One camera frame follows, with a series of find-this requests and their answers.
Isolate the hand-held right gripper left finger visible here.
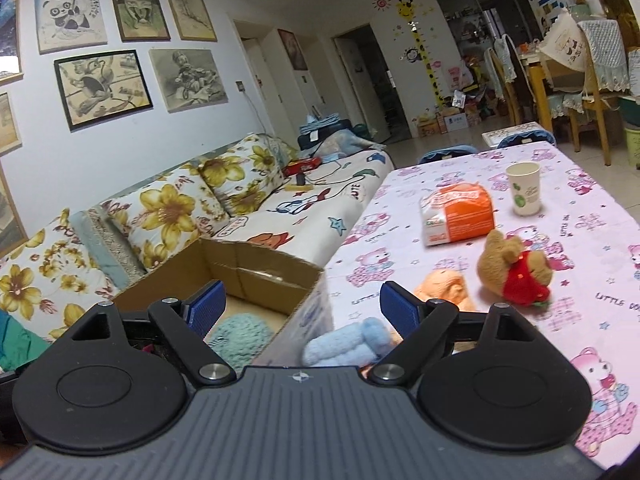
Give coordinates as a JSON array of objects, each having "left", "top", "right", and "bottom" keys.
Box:
[{"left": 45, "top": 280, "right": 236, "bottom": 387}]

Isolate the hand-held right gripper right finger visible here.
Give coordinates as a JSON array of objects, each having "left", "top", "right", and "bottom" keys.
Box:
[{"left": 367, "top": 281, "right": 536, "bottom": 386}]

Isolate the teal fleece hat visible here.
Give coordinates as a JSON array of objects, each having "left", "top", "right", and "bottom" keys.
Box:
[{"left": 206, "top": 312, "right": 273, "bottom": 367}]

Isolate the cardboard box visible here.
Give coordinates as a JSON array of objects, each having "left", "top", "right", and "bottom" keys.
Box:
[{"left": 112, "top": 237, "right": 333, "bottom": 367}]

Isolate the light blue plush toy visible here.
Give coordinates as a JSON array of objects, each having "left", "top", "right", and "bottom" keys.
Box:
[{"left": 302, "top": 317, "right": 401, "bottom": 367}]

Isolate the brown teddy bear red shirt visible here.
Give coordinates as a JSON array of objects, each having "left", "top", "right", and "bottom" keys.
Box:
[{"left": 475, "top": 229, "right": 555, "bottom": 307}]

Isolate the yellow floral sofa cushion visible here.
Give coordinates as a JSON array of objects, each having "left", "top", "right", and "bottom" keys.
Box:
[
  {"left": 200, "top": 134, "right": 287, "bottom": 217},
  {"left": 100, "top": 162, "right": 232, "bottom": 272},
  {"left": 0, "top": 207, "right": 121, "bottom": 343}
]

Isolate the orange white tissue pack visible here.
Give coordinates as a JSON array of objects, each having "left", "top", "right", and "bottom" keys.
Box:
[{"left": 419, "top": 182, "right": 496, "bottom": 247}]

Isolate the grey lace cushion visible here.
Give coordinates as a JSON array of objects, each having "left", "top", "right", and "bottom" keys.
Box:
[{"left": 70, "top": 205, "right": 148, "bottom": 291}]

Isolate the sofa with cartoon cover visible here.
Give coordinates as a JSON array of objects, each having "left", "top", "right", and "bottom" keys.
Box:
[{"left": 0, "top": 132, "right": 396, "bottom": 356}]

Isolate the blue cushioned stool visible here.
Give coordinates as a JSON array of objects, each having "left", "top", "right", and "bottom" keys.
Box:
[
  {"left": 417, "top": 144, "right": 476, "bottom": 163},
  {"left": 497, "top": 130, "right": 557, "bottom": 148}
]

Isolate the white paper cup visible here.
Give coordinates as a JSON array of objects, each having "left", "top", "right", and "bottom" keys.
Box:
[{"left": 506, "top": 162, "right": 543, "bottom": 217}]

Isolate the pile of blue clothes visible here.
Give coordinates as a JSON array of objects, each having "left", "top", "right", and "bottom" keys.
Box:
[{"left": 297, "top": 115, "right": 388, "bottom": 161}]

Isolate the pink printed tablecloth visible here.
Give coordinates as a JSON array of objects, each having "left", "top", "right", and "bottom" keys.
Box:
[{"left": 322, "top": 141, "right": 640, "bottom": 461}]

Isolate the green cloth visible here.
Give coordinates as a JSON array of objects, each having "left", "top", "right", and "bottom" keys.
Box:
[{"left": 0, "top": 310, "right": 51, "bottom": 376}]

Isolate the pencil sketch of child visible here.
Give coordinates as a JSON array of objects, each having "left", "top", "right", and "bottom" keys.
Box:
[{"left": 148, "top": 47, "right": 228, "bottom": 113}]

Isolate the white plastic bag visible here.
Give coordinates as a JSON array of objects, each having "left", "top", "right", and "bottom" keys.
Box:
[{"left": 446, "top": 60, "right": 473, "bottom": 91}]

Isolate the black framed monkey drawing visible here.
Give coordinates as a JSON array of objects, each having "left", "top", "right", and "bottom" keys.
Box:
[{"left": 54, "top": 50, "right": 153, "bottom": 131}]

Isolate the wooden dining table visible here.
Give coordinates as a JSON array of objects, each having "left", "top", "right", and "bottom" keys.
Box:
[{"left": 520, "top": 50, "right": 586, "bottom": 133}]

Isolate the giraffe height chart sticker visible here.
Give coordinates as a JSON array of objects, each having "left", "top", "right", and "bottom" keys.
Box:
[{"left": 395, "top": 0, "right": 451, "bottom": 111}]

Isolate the framed portrait picture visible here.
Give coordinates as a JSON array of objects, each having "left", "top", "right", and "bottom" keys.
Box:
[{"left": 277, "top": 28, "right": 308, "bottom": 72}]

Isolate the green waste bin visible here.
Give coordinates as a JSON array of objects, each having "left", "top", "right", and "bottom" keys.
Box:
[{"left": 622, "top": 126, "right": 640, "bottom": 170}]

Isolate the tree sketch picture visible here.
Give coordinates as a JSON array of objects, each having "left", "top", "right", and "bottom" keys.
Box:
[{"left": 165, "top": 0, "right": 218, "bottom": 43}]

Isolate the green face picture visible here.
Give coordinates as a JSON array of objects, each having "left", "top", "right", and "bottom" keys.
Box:
[{"left": 109, "top": 0, "right": 171, "bottom": 42}]

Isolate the cream cloth bag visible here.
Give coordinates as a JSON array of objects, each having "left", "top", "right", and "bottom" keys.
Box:
[{"left": 537, "top": 7, "right": 588, "bottom": 73}]

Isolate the panda drawing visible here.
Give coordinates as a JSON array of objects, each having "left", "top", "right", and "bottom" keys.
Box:
[{"left": 34, "top": 0, "right": 108, "bottom": 55}]

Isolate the wooden chair with lace cover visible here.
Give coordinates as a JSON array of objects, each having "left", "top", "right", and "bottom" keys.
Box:
[{"left": 575, "top": 15, "right": 631, "bottom": 166}]

